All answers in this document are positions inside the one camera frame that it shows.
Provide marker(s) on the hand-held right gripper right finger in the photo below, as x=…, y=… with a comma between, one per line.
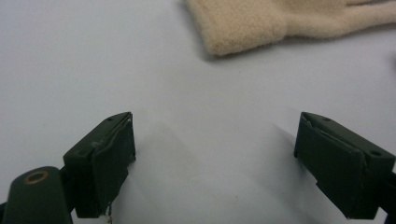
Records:
x=336, y=165

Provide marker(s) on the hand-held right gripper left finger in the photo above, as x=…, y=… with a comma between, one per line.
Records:
x=102, y=161

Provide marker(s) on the beige knit glove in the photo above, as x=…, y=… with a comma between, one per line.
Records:
x=243, y=25

